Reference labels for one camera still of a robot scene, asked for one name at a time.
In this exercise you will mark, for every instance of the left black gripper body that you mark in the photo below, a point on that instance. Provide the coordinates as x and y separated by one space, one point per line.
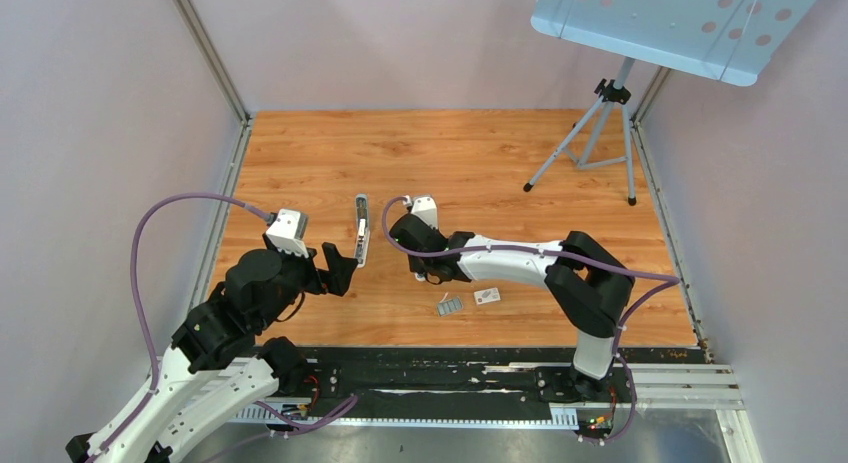
299 274

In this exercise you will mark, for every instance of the small white staple box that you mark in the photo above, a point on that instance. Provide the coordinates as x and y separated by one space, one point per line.
486 296

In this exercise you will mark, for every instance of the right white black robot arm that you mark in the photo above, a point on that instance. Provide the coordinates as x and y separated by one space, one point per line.
587 282

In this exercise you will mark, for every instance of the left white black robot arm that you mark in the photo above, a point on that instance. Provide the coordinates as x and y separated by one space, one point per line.
166 419

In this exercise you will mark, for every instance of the grey tripod stand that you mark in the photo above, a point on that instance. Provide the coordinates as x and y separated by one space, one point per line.
609 94

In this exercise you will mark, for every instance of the light blue perforated tray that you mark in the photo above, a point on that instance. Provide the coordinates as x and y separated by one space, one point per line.
731 41

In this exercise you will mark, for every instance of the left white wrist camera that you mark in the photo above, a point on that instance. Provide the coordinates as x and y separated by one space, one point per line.
285 231

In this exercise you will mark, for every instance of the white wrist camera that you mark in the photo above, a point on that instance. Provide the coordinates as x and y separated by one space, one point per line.
285 231
425 208

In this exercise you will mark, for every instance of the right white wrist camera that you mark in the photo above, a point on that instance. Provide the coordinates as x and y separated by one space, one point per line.
425 208

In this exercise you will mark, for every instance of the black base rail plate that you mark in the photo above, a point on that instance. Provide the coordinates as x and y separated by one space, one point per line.
450 385

